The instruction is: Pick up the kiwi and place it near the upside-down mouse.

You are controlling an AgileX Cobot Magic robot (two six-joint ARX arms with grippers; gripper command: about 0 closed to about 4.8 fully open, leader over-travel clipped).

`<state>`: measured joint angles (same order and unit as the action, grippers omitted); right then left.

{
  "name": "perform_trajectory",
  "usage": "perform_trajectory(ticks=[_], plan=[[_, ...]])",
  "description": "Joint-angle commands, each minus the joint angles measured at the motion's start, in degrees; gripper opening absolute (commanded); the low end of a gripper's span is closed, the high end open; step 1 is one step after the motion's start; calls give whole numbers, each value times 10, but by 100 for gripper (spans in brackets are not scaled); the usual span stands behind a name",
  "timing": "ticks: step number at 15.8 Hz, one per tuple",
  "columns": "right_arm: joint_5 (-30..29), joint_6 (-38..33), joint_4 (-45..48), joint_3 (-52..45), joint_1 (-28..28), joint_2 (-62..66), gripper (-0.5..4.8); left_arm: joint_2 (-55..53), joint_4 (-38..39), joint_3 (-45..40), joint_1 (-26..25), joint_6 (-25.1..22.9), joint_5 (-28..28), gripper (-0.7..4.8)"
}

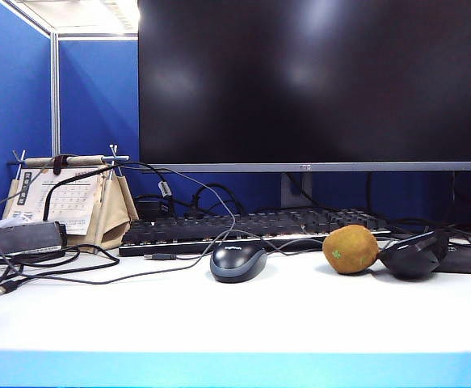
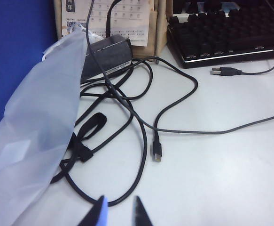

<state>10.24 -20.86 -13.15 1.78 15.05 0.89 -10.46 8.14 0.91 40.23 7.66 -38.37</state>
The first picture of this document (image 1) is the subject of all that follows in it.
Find brown kiwi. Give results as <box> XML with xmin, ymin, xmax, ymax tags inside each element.
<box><xmin>322</xmin><ymin>224</ymin><xmax>380</xmax><ymax>276</ymax></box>

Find black grey Logitech mouse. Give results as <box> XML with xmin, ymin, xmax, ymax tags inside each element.
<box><xmin>209</xmin><ymin>242</ymin><xmax>269</xmax><ymax>284</ymax></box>

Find black upside-down mouse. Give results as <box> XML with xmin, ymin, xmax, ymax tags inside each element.
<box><xmin>377</xmin><ymin>230</ymin><xmax>451</xmax><ymax>281</ymax></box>

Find black mouse pad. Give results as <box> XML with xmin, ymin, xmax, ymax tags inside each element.
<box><xmin>436</xmin><ymin>237</ymin><xmax>471</xmax><ymax>276</ymax></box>

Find black mechanical keyboard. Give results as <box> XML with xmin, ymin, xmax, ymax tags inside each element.
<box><xmin>118</xmin><ymin>207</ymin><xmax>394</xmax><ymax>258</ymax></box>

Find grey monitor stand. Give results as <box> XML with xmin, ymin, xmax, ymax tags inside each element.
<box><xmin>280</xmin><ymin>172</ymin><xmax>313</xmax><ymax>209</ymax></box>

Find black power adapter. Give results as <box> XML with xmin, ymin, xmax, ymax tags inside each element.
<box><xmin>132</xmin><ymin>195</ymin><xmax>176</xmax><ymax>222</ymax></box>

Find large black silver-bezel monitor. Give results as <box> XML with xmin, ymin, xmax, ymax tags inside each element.
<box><xmin>137</xmin><ymin>0</ymin><xmax>471</xmax><ymax>174</ymax></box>

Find beige canvas calendar stand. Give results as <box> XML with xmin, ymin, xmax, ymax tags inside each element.
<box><xmin>2</xmin><ymin>144</ymin><xmax>140</xmax><ymax>255</ymax></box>

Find white calendar sheet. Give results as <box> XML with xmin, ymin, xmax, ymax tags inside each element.
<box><xmin>4</xmin><ymin>167</ymin><xmax>101</xmax><ymax>236</ymax></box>

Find grey rectangular device box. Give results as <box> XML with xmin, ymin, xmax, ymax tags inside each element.
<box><xmin>0</xmin><ymin>221</ymin><xmax>68</xmax><ymax>257</ymax></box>

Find black tangled monitor cables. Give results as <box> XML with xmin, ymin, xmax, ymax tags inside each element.
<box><xmin>181</xmin><ymin>182</ymin><xmax>249</xmax><ymax>216</ymax></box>

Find thin grey mouse cable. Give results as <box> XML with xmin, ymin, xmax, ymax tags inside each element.
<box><xmin>246</xmin><ymin>234</ymin><xmax>329</xmax><ymax>256</ymax></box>

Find thick black tagged cable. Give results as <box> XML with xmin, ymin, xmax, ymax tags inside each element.
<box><xmin>43</xmin><ymin>162</ymin><xmax>179</xmax><ymax>222</ymax></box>

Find silver partition post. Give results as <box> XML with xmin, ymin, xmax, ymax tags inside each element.
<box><xmin>49</xmin><ymin>33</ymin><xmax>61</xmax><ymax>157</ymax></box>

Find black cable with USB plug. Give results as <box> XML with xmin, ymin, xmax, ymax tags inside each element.
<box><xmin>0</xmin><ymin>243</ymin><xmax>121</xmax><ymax>299</ymax></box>

